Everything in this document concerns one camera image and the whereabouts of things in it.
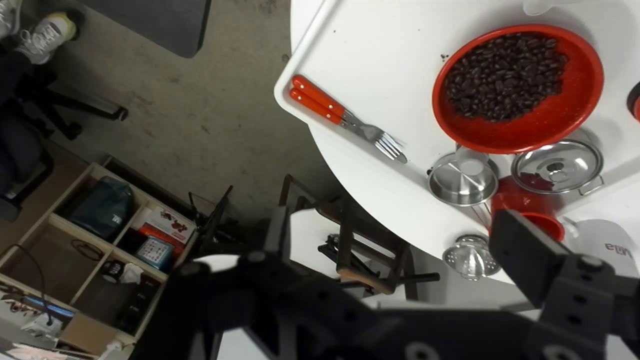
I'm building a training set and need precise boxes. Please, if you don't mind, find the orange-handled fork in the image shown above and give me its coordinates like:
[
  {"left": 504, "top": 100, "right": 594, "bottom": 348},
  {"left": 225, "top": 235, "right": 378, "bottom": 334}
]
[
  {"left": 292, "top": 74, "right": 404, "bottom": 151},
  {"left": 289, "top": 88, "right": 409, "bottom": 165}
]

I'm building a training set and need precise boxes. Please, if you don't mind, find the stand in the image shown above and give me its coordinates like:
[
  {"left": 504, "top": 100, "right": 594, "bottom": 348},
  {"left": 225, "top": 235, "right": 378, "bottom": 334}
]
[{"left": 187, "top": 184, "right": 236, "bottom": 257}]

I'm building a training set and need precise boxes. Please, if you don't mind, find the blue printed box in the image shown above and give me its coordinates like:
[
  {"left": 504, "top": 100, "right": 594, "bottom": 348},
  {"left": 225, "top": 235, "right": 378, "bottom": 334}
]
[{"left": 135, "top": 235, "right": 175, "bottom": 271}]

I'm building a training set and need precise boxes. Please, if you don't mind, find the wooden shelf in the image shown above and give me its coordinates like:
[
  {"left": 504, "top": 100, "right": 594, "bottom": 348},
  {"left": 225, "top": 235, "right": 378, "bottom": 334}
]
[{"left": 0, "top": 155, "right": 202, "bottom": 351}]

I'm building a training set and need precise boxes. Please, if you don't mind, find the red and black round object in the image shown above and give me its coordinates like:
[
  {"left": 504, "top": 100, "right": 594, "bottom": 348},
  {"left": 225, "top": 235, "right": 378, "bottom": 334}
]
[{"left": 626, "top": 81, "right": 640, "bottom": 123}]

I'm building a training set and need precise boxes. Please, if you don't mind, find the white tray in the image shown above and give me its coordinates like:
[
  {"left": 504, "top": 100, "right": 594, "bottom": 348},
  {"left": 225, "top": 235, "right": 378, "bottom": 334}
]
[{"left": 273, "top": 0, "right": 640, "bottom": 201}]

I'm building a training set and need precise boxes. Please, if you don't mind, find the black cable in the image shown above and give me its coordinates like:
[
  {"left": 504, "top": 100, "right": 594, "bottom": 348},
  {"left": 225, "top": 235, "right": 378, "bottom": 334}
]
[{"left": 0, "top": 243, "right": 55, "bottom": 323}]

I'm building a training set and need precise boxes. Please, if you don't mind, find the steel pot lid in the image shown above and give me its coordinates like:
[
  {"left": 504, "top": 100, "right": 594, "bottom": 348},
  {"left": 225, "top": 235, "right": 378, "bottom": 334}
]
[{"left": 510, "top": 139, "right": 605, "bottom": 196}]

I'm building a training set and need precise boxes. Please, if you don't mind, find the black mug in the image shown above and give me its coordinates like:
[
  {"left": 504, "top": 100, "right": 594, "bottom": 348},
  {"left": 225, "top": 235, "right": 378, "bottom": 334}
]
[{"left": 99, "top": 259, "right": 126, "bottom": 284}]

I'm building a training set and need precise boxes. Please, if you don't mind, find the white printed box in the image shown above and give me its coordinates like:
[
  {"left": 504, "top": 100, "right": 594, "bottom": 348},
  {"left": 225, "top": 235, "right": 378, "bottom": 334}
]
[{"left": 144, "top": 205, "right": 197, "bottom": 245}]

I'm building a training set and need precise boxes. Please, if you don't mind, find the small steel pot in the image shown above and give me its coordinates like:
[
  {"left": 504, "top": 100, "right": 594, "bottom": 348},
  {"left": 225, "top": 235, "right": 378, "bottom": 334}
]
[{"left": 427, "top": 150, "right": 500, "bottom": 207}]

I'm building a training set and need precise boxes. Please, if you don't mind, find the dark floor mat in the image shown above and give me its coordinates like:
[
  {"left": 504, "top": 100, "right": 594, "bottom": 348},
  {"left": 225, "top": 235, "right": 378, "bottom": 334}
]
[{"left": 75, "top": 0, "right": 213, "bottom": 60}]

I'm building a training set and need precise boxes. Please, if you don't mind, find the white cup with print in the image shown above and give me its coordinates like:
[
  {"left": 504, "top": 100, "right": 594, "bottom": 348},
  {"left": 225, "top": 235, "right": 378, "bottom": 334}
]
[{"left": 561, "top": 217, "right": 640, "bottom": 279}]

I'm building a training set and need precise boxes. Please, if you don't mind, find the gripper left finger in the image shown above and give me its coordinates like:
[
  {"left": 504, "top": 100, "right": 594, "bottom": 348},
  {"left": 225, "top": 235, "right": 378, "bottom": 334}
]
[{"left": 130, "top": 205, "right": 383, "bottom": 360}]

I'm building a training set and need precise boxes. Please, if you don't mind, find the small grey cup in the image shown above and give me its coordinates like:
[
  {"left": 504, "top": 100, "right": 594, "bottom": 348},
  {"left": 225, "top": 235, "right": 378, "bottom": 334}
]
[{"left": 454, "top": 144, "right": 490, "bottom": 177}]

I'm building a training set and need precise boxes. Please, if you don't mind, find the colourless cup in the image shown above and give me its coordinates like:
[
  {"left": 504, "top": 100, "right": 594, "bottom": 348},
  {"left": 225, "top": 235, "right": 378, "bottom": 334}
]
[{"left": 522, "top": 0, "right": 572, "bottom": 16}]

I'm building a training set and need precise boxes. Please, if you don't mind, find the cardboard box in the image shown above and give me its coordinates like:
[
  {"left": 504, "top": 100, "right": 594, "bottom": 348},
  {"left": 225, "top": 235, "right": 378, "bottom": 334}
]
[{"left": 57, "top": 312, "right": 119, "bottom": 356}]

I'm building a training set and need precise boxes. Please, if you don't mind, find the dark teal bag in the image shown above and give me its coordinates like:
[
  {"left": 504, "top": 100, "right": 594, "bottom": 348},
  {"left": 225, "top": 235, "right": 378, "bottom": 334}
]
[{"left": 69, "top": 175, "right": 135, "bottom": 242}]

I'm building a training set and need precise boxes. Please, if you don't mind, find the office chair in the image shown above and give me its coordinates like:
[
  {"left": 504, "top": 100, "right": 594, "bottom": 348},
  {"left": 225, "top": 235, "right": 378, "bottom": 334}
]
[{"left": 0, "top": 65, "right": 130, "bottom": 223}]

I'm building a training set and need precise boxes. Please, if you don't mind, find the dark wooden chair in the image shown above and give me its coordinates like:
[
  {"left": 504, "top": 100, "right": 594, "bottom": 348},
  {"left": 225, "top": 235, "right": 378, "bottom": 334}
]
[{"left": 277, "top": 173, "right": 442, "bottom": 297}]

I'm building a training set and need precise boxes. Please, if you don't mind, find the small steel strainer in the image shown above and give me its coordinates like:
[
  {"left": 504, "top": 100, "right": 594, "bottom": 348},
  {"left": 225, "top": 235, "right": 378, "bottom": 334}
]
[{"left": 442, "top": 234, "right": 502, "bottom": 281}]

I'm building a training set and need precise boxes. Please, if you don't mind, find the orange bowl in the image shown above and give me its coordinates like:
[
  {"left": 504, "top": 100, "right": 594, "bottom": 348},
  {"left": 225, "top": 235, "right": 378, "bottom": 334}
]
[{"left": 431, "top": 23, "right": 605, "bottom": 155}]

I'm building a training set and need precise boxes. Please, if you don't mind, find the red mug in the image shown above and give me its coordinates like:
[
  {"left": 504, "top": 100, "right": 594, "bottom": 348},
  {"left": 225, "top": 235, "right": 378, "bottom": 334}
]
[{"left": 489, "top": 175, "right": 566, "bottom": 243}]

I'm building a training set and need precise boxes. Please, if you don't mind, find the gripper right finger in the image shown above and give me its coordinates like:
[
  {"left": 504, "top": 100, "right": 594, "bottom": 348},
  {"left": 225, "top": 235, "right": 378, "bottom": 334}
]
[{"left": 488, "top": 209, "right": 640, "bottom": 360}]

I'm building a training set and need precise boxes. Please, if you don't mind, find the heap of coffee beans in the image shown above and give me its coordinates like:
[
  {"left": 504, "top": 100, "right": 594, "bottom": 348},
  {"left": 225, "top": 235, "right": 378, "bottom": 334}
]
[{"left": 444, "top": 32, "right": 570, "bottom": 124}]

